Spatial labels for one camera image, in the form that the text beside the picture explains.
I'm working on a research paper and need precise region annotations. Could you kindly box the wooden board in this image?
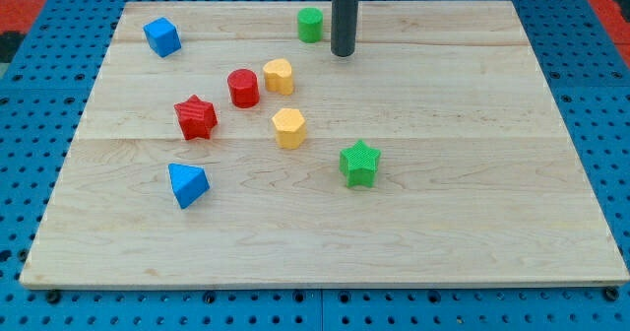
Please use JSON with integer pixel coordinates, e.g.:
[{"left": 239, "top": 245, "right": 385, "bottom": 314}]
[{"left": 20, "top": 1, "right": 629, "bottom": 291}]

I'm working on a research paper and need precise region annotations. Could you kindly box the green cylinder block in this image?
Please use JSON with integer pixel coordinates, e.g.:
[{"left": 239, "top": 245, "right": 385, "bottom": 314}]
[{"left": 296, "top": 7, "right": 323, "bottom": 43}]

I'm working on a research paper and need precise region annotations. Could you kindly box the red star block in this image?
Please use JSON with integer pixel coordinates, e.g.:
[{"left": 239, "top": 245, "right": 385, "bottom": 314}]
[{"left": 173, "top": 95, "right": 218, "bottom": 140}]

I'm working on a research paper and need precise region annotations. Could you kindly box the yellow heart block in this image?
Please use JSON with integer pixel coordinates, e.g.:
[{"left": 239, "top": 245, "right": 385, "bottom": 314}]
[{"left": 263, "top": 58, "right": 294, "bottom": 96}]

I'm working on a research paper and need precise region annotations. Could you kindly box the blue triangle block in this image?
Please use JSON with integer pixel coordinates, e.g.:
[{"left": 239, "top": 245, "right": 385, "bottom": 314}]
[{"left": 167, "top": 164, "right": 210, "bottom": 209}]

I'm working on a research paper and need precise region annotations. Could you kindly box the green star block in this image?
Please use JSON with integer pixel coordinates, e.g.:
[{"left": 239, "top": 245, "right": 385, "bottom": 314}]
[{"left": 339, "top": 140, "right": 381, "bottom": 187}]

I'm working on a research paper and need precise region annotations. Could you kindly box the red cylinder block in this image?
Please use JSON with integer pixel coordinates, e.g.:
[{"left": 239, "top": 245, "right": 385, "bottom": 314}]
[{"left": 227, "top": 69, "right": 260, "bottom": 108}]

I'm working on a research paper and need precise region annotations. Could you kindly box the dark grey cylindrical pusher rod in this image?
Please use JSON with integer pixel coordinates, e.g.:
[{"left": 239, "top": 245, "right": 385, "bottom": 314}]
[{"left": 331, "top": 0, "right": 359, "bottom": 57}]

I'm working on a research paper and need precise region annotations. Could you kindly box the yellow hexagon block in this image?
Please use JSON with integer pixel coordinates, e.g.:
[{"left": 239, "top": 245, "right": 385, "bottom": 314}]
[{"left": 272, "top": 108, "right": 306, "bottom": 149}]

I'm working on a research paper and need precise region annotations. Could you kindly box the blue cube block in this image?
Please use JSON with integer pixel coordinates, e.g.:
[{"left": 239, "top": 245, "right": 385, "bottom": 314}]
[{"left": 143, "top": 18, "right": 181, "bottom": 57}]

